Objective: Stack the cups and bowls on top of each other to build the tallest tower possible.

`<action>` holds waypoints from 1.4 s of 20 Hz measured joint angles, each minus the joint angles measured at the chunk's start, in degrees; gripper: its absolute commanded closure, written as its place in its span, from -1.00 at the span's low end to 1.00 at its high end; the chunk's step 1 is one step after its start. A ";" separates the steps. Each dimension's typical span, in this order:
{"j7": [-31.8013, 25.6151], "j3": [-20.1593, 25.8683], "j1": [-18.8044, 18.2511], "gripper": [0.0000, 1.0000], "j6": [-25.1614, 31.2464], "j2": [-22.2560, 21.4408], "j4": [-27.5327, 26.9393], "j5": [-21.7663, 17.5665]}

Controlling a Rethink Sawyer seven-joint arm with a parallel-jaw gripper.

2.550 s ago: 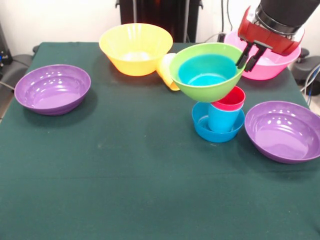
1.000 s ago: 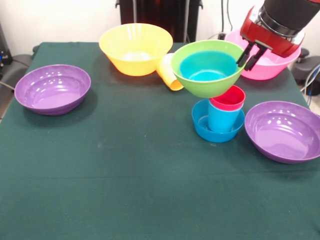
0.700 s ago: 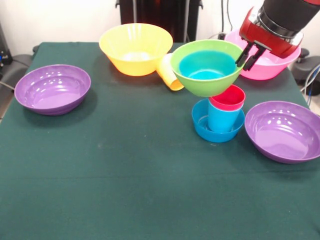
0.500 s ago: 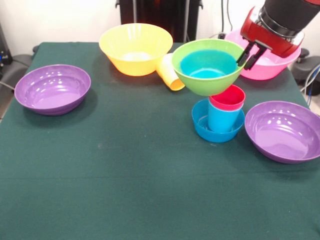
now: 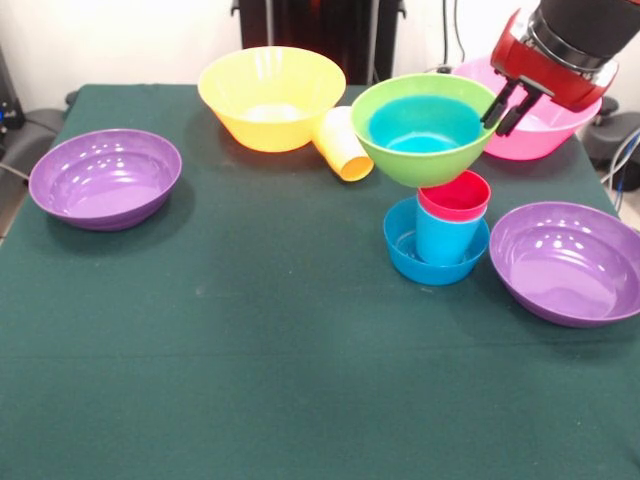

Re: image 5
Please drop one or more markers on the blue bowl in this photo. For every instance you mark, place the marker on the blue bowl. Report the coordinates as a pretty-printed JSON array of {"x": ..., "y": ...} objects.
[
  {"x": 435, "y": 275},
  {"x": 425, "y": 125}
]

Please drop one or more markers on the purple bowl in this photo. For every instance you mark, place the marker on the purple bowl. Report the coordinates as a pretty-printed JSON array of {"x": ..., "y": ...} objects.
[
  {"x": 565, "y": 280},
  {"x": 100, "y": 190}
]

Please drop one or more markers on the orange bowl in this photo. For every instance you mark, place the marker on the orange bowl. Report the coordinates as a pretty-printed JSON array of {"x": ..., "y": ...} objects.
[{"x": 270, "y": 135}]

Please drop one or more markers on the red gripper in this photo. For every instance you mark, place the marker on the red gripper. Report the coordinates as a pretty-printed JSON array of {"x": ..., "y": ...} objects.
[{"x": 555, "y": 75}]

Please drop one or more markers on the red cup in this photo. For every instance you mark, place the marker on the red cup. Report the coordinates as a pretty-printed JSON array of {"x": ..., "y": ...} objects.
[{"x": 460, "y": 200}]

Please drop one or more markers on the black computer tower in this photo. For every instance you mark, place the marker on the black computer tower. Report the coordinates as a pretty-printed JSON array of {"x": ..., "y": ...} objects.
[{"x": 10, "y": 100}]

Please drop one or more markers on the green bowl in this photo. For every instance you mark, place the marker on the green bowl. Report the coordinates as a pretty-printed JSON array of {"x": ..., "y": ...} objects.
[{"x": 420, "y": 167}]

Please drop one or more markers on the orange cup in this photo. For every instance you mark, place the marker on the orange cup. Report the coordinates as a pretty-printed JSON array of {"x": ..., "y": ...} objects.
[{"x": 345, "y": 150}]

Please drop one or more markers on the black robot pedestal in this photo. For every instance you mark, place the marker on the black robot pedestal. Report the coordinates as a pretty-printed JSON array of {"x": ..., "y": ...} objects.
[{"x": 325, "y": 30}]

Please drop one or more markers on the pink bowl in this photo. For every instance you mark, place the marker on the pink bowl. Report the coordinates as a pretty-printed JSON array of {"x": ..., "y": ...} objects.
[{"x": 545, "y": 135}]

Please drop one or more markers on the black knobbed device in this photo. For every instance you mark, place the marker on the black knobbed device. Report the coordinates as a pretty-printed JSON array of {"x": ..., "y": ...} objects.
[{"x": 625, "y": 135}]

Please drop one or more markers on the blue cup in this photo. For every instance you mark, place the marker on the blue cup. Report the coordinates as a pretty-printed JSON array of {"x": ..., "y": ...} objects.
[{"x": 445, "y": 242}]

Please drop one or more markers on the dark green tablecloth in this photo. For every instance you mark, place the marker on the dark green tablecloth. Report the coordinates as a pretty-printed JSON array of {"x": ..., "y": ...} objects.
[{"x": 200, "y": 400}]

